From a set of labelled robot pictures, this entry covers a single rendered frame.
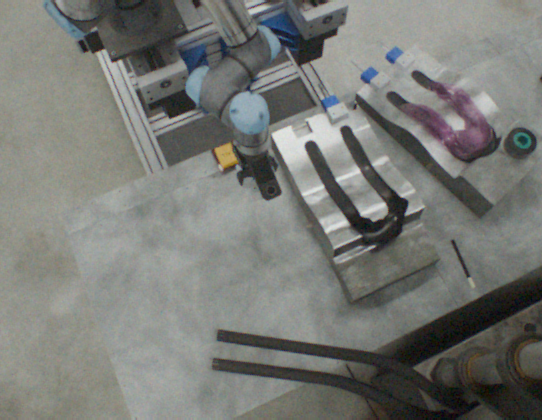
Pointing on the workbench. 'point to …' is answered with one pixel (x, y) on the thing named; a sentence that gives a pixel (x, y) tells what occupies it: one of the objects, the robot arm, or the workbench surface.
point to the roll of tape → (520, 144)
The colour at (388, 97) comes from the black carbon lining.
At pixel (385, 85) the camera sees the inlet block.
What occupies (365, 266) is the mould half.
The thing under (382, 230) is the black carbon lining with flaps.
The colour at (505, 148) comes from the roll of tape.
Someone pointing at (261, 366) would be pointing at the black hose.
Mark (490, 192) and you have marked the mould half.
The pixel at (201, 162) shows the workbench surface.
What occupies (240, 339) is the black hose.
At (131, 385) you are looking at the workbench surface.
